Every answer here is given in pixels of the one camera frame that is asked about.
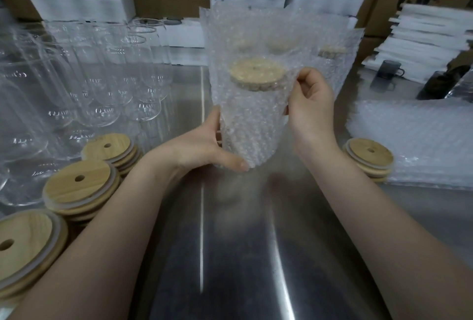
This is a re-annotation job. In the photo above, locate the person's right hand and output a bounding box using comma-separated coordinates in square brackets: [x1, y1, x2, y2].
[286, 67, 339, 151]

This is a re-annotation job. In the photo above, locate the person's left hand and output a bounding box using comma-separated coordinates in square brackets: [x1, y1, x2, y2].
[162, 105, 251, 181]

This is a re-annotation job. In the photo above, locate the clear bubble wrap bag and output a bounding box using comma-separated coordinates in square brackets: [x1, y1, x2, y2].
[199, 2, 352, 169]

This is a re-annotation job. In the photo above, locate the person's right forearm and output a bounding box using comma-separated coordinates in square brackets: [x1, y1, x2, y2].
[294, 138, 473, 320]

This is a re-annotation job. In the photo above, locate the person's left forearm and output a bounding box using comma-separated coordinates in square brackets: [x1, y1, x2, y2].
[5, 148, 183, 320]

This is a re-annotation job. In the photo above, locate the lidded glass cup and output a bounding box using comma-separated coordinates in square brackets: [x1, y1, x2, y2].
[216, 67, 289, 167]

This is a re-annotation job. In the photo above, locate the round bamboo lid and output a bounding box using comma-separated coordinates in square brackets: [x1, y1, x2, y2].
[228, 56, 287, 92]

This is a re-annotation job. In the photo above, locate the bubble wrapped glass cup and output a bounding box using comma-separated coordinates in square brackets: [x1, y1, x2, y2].
[310, 26, 366, 97]

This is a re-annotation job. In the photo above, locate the grey glass mug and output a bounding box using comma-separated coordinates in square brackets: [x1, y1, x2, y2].
[370, 59, 406, 93]

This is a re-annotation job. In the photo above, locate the stack of bamboo lids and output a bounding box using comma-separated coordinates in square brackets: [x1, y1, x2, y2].
[342, 137, 394, 184]
[81, 133, 143, 178]
[0, 209, 70, 307]
[41, 160, 122, 225]

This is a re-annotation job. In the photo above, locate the pile of bubble wrap bags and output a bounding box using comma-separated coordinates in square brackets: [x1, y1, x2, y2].
[347, 99, 473, 188]

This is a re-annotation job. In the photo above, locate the stack of flat white cartons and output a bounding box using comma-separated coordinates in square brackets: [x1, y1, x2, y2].
[362, 3, 473, 85]

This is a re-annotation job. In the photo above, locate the dark glass mug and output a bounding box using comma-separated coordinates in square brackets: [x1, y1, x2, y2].
[417, 65, 471, 101]

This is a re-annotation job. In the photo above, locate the group of clear drinking glasses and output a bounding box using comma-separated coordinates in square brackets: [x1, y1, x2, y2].
[0, 18, 174, 208]

